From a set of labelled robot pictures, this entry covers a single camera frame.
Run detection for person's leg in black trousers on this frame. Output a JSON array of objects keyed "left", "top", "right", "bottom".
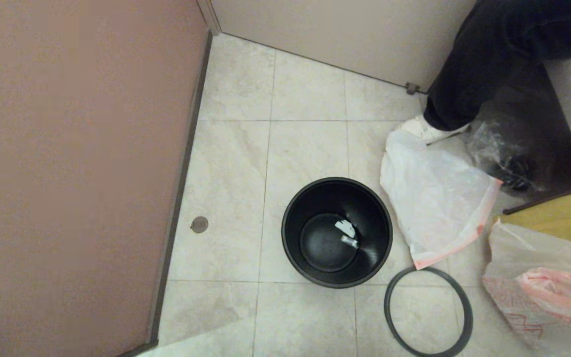
[{"left": 423, "top": 0, "right": 571, "bottom": 132}]

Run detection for white paper scrap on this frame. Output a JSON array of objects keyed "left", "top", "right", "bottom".
[{"left": 335, "top": 219, "right": 357, "bottom": 238}]

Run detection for black retaining ring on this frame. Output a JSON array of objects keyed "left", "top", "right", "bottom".
[{"left": 384, "top": 267, "right": 473, "bottom": 357}]

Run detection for white bag with red drawstring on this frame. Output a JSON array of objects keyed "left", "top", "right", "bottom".
[{"left": 380, "top": 130, "right": 504, "bottom": 270}]

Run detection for white sneaker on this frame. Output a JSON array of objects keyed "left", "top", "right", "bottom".
[{"left": 397, "top": 115, "right": 470, "bottom": 146}]

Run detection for clear plastic bag dark contents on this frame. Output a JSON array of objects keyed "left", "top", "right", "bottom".
[{"left": 466, "top": 119, "right": 550, "bottom": 194}]

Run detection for grey door frame post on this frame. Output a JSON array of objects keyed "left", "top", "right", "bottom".
[{"left": 196, "top": 0, "right": 223, "bottom": 35}]

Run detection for translucent red-print trash bag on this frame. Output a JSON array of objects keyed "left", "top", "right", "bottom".
[{"left": 482, "top": 221, "right": 571, "bottom": 357}]

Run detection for black round trash bin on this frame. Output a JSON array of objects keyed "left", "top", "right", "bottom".
[{"left": 282, "top": 177, "right": 393, "bottom": 289}]

